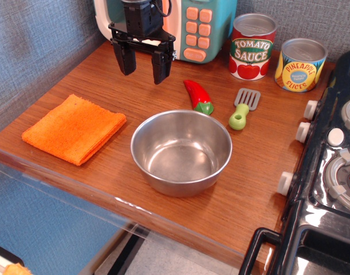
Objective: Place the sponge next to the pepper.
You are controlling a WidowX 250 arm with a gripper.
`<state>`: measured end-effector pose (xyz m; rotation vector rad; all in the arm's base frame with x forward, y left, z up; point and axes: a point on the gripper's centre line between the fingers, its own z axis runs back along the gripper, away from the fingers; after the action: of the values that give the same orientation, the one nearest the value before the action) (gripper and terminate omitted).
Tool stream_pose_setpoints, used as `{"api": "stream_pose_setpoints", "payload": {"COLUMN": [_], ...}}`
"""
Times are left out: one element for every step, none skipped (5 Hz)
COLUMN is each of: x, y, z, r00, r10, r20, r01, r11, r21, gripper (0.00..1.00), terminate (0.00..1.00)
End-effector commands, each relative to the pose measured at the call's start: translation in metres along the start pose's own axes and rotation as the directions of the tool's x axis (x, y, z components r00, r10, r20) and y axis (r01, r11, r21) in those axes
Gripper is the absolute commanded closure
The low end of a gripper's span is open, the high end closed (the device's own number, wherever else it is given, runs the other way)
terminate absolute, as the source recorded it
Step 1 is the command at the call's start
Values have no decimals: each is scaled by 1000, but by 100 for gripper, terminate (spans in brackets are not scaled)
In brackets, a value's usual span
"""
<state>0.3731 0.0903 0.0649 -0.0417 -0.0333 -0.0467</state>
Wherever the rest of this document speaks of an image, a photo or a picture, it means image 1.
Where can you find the pineapple slices can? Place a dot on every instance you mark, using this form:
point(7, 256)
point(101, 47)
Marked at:
point(300, 64)

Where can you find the grey green toy spatula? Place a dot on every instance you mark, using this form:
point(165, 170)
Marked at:
point(246, 100)

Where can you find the white stove knob middle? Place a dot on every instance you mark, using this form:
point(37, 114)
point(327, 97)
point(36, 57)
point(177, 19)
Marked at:
point(302, 132)

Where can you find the stainless steel bowl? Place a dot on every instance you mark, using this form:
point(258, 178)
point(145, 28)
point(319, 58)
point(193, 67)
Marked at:
point(181, 153)

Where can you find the white stove knob upper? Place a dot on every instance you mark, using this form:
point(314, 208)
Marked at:
point(310, 109)

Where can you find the orange cloth sponge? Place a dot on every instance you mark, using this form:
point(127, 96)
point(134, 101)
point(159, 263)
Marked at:
point(75, 130)

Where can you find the teal toy microwave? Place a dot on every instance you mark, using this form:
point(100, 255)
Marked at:
point(200, 28)

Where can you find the tomato sauce can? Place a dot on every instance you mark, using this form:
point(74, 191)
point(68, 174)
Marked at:
point(251, 46)

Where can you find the red toy chili pepper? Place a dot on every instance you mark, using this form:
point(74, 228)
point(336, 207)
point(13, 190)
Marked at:
point(200, 99)

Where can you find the orange object bottom left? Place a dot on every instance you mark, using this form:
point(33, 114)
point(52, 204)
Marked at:
point(16, 269)

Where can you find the black toy stove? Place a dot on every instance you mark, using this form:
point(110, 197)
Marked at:
point(315, 234)

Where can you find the white stove knob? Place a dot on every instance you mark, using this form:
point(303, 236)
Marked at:
point(284, 183)
point(310, 109)
point(302, 132)

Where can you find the white stove knob lower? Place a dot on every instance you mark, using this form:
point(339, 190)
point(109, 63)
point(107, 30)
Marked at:
point(284, 183)

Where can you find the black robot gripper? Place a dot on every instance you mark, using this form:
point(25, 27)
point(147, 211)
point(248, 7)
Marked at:
point(143, 20)

